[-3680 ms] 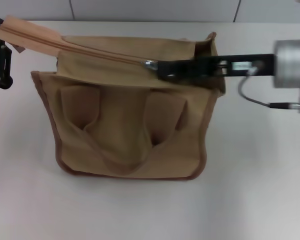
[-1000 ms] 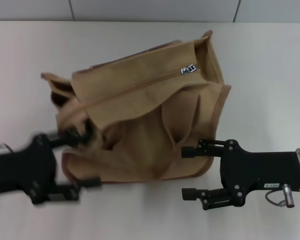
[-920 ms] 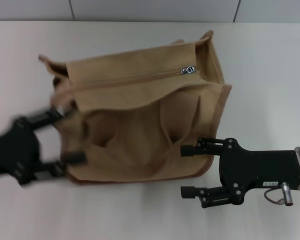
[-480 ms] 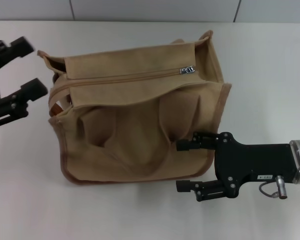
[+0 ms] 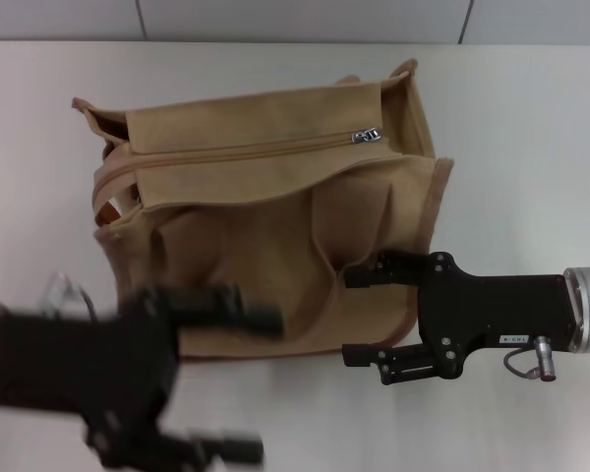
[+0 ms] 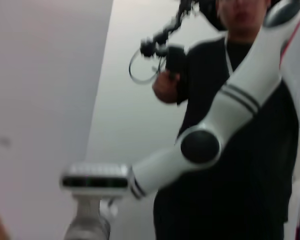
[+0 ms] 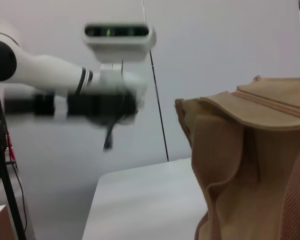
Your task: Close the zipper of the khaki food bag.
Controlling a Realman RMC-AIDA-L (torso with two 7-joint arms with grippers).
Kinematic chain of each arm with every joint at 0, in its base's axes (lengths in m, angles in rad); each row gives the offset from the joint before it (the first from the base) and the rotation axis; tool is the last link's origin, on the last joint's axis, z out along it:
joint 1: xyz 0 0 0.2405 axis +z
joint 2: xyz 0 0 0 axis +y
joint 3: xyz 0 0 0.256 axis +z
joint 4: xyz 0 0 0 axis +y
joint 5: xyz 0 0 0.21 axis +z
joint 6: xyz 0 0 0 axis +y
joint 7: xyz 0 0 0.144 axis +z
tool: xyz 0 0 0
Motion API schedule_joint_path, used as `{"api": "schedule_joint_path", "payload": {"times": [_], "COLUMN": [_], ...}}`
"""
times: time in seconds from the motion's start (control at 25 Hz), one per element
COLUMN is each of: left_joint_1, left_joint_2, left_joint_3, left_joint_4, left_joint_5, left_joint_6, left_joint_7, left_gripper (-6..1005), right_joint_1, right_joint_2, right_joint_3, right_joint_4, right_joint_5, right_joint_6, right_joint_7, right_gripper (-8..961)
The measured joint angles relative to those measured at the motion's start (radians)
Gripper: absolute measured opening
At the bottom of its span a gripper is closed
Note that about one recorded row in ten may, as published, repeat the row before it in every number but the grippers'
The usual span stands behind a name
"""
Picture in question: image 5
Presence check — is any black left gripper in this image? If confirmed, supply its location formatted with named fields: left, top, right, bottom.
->
left=0, top=282, right=285, bottom=468

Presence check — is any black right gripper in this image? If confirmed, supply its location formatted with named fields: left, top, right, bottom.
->
left=341, top=249, right=584, bottom=387

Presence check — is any khaki canvas food bag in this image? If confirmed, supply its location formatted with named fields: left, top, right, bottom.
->
left=71, top=58, right=456, bottom=363

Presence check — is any silver metal zipper pull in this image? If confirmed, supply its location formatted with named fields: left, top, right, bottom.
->
left=349, top=126, right=383, bottom=147

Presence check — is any right gripper connector cable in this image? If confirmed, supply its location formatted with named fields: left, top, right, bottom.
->
left=503, top=335, right=560, bottom=384

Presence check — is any gripper connector cable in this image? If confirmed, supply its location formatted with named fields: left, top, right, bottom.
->
left=41, top=271, right=99, bottom=324
left=503, top=335, right=560, bottom=384

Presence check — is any left gripper connector cable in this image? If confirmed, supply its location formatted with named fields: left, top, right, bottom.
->
left=41, top=271, right=99, bottom=324

